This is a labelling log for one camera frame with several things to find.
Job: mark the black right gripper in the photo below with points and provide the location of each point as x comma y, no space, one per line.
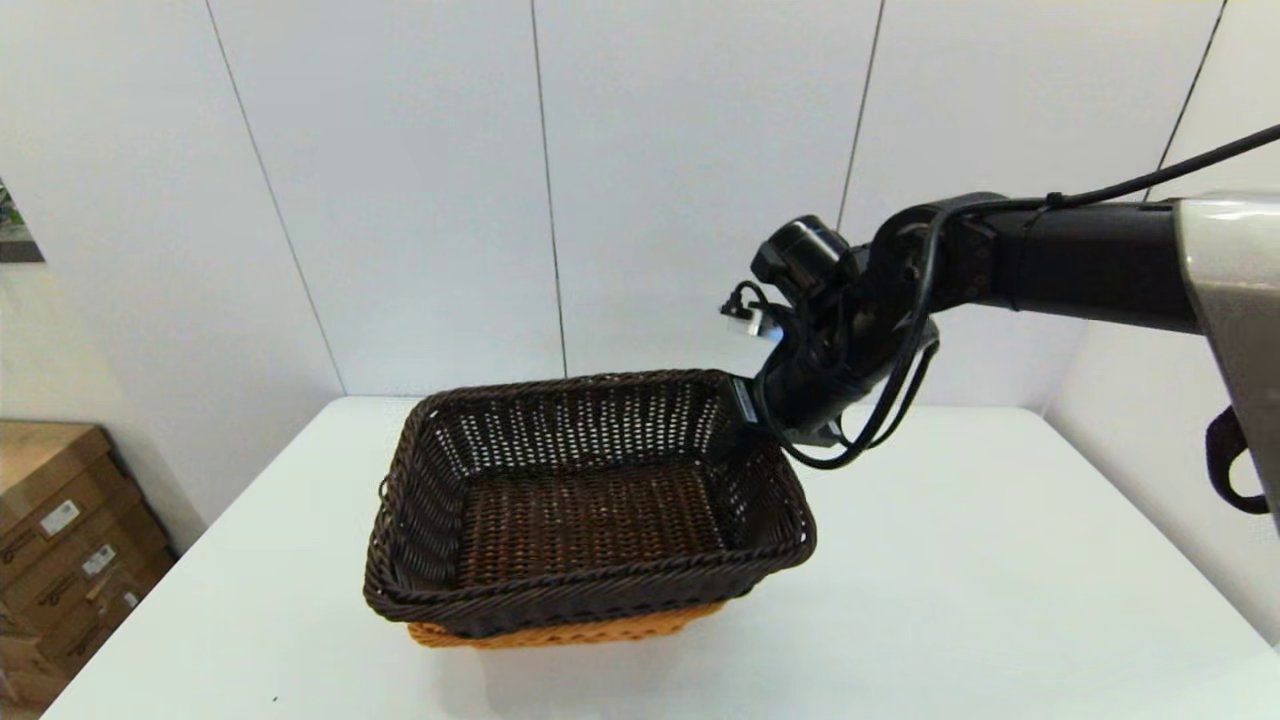
820,380

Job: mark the dark brown wicker basket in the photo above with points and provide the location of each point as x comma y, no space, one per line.
590,520

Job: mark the orange wicker basket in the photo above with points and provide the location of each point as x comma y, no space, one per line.
560,632

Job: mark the brown cardboard box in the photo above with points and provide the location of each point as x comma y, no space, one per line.
25,685
120,545
110,615
50,470

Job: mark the dark framed plant picture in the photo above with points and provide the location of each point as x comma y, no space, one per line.
15,235

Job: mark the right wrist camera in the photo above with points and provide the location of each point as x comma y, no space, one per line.
750,322

